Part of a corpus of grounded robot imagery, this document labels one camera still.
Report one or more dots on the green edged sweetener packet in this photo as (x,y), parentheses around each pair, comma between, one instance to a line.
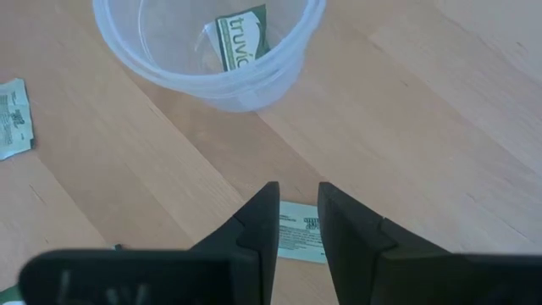
(6,296)

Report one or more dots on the clear round plastic container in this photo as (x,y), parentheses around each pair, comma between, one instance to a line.
(254,91)

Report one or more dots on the white Stevia sweetener packet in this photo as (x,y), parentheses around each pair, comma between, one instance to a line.
(300,233)
(12,118)

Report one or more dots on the green white Truvia packet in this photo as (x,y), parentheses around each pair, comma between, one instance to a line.
(239,38)

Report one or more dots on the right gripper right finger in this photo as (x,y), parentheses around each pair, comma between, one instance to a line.
(402,279)

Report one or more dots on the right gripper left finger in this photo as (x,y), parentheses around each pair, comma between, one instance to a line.
(169,279)

